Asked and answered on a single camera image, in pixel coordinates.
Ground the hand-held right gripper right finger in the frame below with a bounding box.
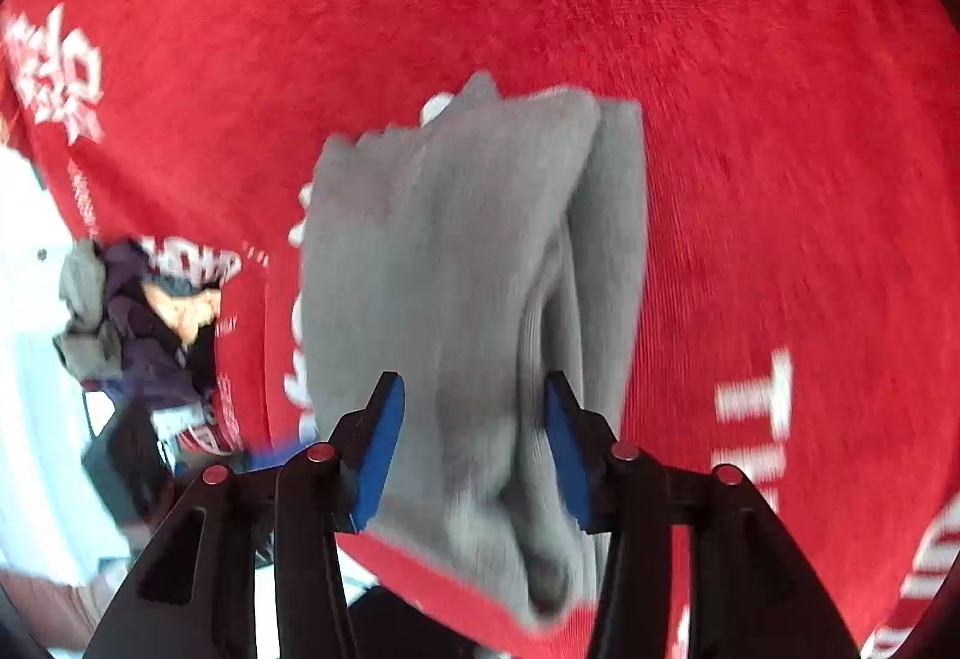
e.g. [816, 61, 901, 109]
[544, 370, 860, 659]

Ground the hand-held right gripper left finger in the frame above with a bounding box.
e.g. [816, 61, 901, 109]
[86, 370, 406, 659]

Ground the grey knit garment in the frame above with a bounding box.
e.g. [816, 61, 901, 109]
[300, 70, 646, 630]

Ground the red white striped cloth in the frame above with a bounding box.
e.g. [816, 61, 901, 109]
[174, 415, 245, 459]

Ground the orange cloth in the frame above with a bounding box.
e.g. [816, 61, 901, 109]
[146, 284, 224, 347]

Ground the purple crumpled garment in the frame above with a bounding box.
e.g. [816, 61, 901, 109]
[101, 239, 222, 409]

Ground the red printed blanket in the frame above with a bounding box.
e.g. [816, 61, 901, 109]
[0, 0, 960, 659]

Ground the grey crumpled garment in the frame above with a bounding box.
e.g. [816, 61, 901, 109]
[54, 239, 127, 381]

